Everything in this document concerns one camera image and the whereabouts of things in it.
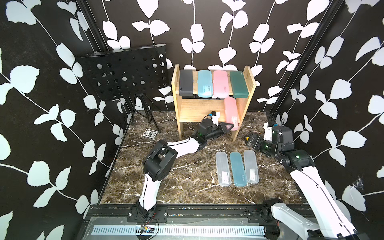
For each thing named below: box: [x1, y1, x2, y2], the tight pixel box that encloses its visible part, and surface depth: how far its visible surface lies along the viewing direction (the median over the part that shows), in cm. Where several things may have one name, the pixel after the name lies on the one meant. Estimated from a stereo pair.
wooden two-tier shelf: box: [171, 64, 257, 141], surface depth 81 cm
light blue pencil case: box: [197, 70, 213, 98], surface depth 72 cm
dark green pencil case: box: [229, 71, 249, 99], surface depth 75 cm
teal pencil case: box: [230, 151, 248, 187], surface depth 92 cm
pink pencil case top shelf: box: [213, 70, 229, 98], surface depth 75 cm
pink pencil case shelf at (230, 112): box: [224, 97, 239, 131], surface depth 89 cm
